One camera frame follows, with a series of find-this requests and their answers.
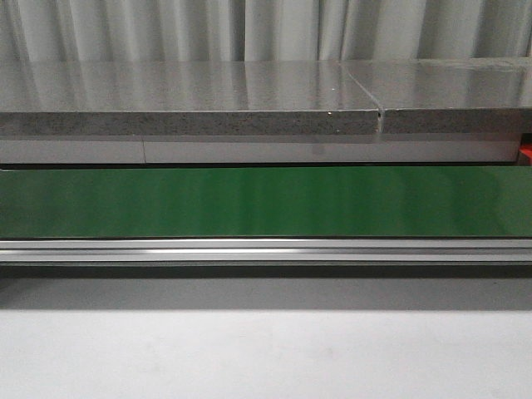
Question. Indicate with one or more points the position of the aluminium conveyor side rail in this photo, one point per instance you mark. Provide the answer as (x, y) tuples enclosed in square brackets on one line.
[(268, 251)]

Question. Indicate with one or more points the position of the grey pleated curtain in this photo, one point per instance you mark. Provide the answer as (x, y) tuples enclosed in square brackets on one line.
[(36, 31)]

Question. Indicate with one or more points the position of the green conveyor belt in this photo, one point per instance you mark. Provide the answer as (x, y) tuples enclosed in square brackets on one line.
[(337, 201)]

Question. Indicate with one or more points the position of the red plastic bin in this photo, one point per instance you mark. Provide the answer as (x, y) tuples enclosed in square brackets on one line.
[(525, 155)]

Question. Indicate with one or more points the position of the grey stone countertop slab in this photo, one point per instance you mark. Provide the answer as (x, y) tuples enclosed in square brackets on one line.
[(325, 112)]

